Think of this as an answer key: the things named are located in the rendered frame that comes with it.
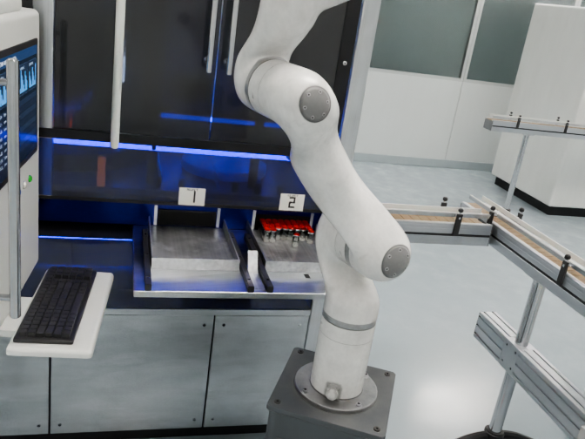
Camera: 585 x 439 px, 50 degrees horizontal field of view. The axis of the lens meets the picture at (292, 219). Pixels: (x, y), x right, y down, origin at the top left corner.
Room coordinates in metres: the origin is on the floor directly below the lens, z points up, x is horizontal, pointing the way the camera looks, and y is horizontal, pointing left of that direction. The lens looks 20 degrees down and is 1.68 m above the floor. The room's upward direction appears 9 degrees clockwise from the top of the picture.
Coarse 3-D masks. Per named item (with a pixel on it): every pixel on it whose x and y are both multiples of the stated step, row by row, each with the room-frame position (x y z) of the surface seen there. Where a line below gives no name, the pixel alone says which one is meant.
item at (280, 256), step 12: (252, 240) 1.94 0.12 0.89; (276, 240) 2.00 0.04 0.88; (288, 240) 2.02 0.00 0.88; (264, 252) 1.89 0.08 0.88; (276, 252) 1.90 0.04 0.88; (288, 252) 1.92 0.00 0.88; (300, 252) 1.93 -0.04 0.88; (312, 252) 1.95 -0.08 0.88; (264, 264) 1.76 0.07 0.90; (276, 264) 1.75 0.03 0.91; (288, 264) 1.76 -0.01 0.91; (300, 264) 1.77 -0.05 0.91; (312, 264) 1.78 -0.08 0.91
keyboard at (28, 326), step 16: (48, 272) 1.65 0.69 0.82; (64, 272) 1.64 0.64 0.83; (80, 272) 1.66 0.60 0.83; (96, 272) 1.69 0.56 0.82; (48, 288) 1.54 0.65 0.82; (64, 288) 1.54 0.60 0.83; (80, 288) 1.55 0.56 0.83; (32, 304) 1.45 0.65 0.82; (48, 304) 1.45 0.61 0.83; (64, 304) 1.47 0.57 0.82; (80, 304) 1.48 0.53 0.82; (32, 320) 1.36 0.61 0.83; (48, 320) 1.37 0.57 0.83; (64, 320) 1.38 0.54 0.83; (80, 320) 1.42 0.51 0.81; (16, 336) 1.29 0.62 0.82; (32, 336) 1.30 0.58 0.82; (48, 336) 1.31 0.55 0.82; (64, 336) 1.32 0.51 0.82
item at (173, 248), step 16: (224, 224) 2.02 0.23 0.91; (160, 240) 1.85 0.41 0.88; (176, 240) 1.87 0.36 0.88; (192, 240) 1.89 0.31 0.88; (208, 240) 1.91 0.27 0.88; (224, 240) 1.93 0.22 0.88; (160, 256) 1.73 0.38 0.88; (176, 256) 1.75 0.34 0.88; (192, 256) 1.77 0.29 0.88; (208, 256) 1.79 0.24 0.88; (224, 256) 1.80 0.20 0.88
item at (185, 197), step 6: (180, 192) 1.92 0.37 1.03; (186, 192) 1.92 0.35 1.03; (192, 192) 1.93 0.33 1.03; (198, 192) 1.93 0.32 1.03; (204, 192) 1.94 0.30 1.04; (180, 198) 1.92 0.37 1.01; (186, 198) 1.92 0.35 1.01; (192, 198) 1.93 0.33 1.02; (198, 198) 1.94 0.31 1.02; (204, 198) 1.94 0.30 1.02; (180, 204) 1.92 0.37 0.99; (186, 204) 1.92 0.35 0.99; (192, 204) 1.93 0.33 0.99; (198, 204) 1.94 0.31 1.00; (204, 204) 1.94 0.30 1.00
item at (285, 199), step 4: (280, 196) 2.01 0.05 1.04; (284, 196) 2.02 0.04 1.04; (288, 196) 2.02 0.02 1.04; (292, 196) 2.03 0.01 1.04; (296, 196) 2.03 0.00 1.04; (300, 196) 2.03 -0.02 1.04; (304, 196) 2.04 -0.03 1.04; (280, 200) 2.01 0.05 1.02; (284, 200) 2.02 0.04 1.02; (288, 200) 2.02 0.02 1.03; (292, 200) 2.03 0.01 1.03; (296, 200) 2.03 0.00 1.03; (300, 200) 2.03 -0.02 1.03; (280, 204) 2.01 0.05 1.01; (284, 204) 2.02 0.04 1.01; (292, 204) 2.03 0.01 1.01; (296, 204) 2.03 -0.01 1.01; (300, 204) 2.04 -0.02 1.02; (280, 208) 2.02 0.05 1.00; (284, 208) 2.02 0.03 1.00; (288, 208) 2.02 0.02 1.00; (292, 208) 2.03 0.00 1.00; (296, 208) 2.03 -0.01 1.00; (300, 208) 2.04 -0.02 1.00
